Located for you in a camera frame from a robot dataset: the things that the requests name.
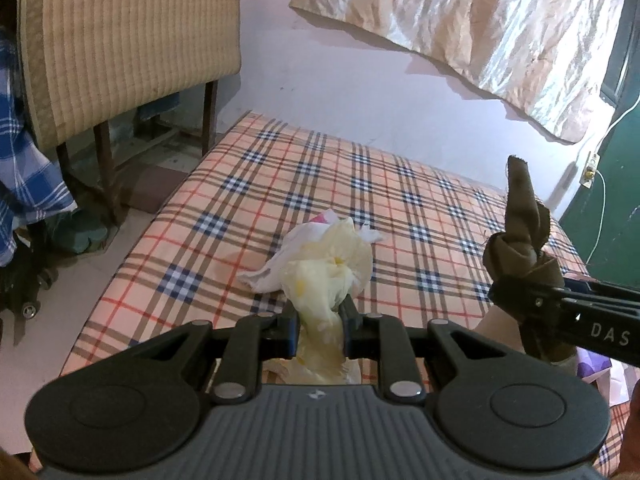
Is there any olive knotted cloth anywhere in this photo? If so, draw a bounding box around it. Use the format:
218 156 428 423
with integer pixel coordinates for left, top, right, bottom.
481 154 568 363

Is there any blue checked cloth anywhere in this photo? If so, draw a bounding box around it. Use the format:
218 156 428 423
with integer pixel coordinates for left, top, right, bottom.
0 25 80 268

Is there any plaid bedsheet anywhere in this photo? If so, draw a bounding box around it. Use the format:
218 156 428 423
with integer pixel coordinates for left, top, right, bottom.
30 110 640 480

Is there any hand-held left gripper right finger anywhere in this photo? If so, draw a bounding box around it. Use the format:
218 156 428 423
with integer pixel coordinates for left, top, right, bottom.
340 300 506 405

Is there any woven straw mat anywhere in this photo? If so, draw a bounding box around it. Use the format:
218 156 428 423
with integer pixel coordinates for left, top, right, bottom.
11 0 244 155

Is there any wall socket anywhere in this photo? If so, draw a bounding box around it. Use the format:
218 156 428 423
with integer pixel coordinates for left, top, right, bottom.
582 150 602 188

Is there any cream yellow cloth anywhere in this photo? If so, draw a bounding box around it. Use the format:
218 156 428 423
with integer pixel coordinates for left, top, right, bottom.
281 216 375 386

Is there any wooden table frame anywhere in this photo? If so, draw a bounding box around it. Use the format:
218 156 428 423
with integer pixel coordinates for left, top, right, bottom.
52 77 220 228

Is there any thin white cloth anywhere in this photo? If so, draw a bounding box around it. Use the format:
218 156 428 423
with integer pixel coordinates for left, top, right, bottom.
236 209 387 295

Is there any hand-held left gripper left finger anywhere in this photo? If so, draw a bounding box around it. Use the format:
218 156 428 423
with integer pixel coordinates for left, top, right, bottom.
125 300 301 405

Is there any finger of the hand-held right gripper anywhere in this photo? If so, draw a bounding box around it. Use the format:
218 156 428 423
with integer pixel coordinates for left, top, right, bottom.
487 280 577 323

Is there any cream shiny curtain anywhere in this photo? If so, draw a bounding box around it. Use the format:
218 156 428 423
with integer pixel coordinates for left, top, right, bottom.
289 0 630 145

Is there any green object under table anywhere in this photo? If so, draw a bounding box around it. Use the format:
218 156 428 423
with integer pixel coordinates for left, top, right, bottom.
62 209 110 255

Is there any dark wheeled bag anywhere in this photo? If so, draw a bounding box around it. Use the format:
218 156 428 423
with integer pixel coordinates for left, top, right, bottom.
0 225 60 323

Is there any green door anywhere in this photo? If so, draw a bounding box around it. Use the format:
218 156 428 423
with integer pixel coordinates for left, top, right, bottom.
559 20 640 283

